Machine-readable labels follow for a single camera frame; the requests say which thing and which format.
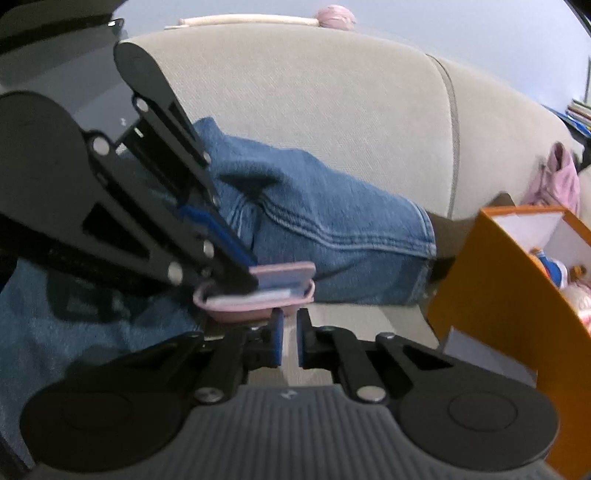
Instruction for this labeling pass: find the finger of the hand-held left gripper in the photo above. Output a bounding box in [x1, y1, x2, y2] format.
[69, 131, 260, 296]
[131, 90, 254, 266]

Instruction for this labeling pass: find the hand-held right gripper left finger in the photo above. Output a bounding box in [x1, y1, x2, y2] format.
[117, 308, 284, 406]

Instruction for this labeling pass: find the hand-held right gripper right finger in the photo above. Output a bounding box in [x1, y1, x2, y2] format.
[296, 308, 455, 406]

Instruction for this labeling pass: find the pink case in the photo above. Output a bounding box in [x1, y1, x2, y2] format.
[193, 261, 317, 324]

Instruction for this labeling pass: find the orange cardboard box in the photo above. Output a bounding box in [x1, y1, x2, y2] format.
[427, 205, 591, 480]

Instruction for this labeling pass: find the person's left leg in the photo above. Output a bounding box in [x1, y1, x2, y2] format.
[0, 117, 438, 467]

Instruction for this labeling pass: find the beige sofa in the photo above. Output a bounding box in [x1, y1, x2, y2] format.
[115, 18, 591, 407]

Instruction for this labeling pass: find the brown sock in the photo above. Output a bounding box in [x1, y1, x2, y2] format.
[429, 210, 481, 278]

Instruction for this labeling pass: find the wooden stick with pink ball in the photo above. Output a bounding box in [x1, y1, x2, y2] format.
[165, 4, 357, 31]

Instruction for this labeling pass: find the orange and blue plush toy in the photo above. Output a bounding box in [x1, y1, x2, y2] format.
[531, 247, 571, 289]

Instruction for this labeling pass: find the white crochet bunny toy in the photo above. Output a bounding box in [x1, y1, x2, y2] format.
[561, 265, 591, 328]

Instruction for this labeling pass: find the pink cloth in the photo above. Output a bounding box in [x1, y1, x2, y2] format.
[526, 142, 581, 215]

